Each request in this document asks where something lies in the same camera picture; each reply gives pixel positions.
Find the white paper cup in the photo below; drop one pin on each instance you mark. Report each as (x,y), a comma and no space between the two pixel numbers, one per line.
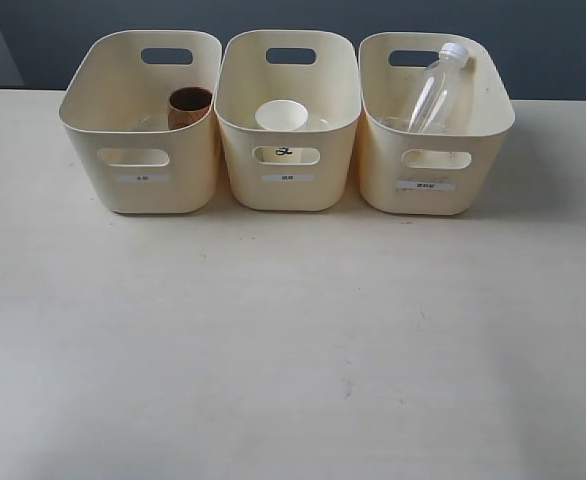
(281,115)

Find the cream left plastic bin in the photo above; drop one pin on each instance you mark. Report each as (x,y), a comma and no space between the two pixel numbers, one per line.
(115,113)

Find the clear plastic bottle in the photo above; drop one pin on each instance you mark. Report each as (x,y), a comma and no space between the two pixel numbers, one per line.
(429,102)

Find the cream plastic bin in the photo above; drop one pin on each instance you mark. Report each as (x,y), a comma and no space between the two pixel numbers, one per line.
(115,113)
(427,174)
(302,170)

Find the cream middle plastic bin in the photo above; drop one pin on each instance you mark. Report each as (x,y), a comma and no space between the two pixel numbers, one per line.
(302,170)

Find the cream right plastic bin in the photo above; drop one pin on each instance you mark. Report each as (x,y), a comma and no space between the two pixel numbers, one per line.
(427,174)

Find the brown wooden cup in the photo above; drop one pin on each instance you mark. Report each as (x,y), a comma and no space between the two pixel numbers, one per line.
(188,105)

